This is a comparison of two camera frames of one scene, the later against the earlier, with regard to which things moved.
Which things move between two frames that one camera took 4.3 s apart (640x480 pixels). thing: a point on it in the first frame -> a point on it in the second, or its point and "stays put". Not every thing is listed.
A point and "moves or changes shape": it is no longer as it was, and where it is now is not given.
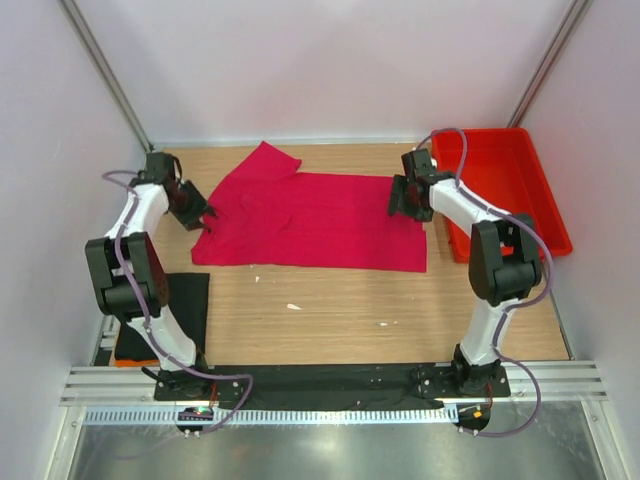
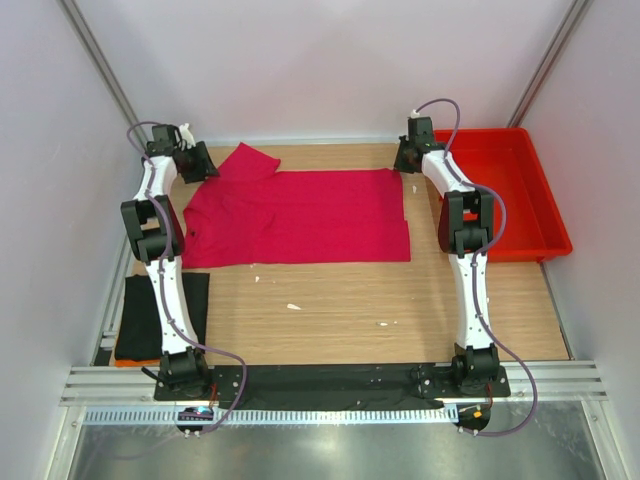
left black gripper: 191,220 -> 204,167
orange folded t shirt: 141,363 stays put
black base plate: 324,387 stays put
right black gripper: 400,184 -> 398,165
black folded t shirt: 188,295 stays put
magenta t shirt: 265,212 moves or changes shape
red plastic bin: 502,167 stays put
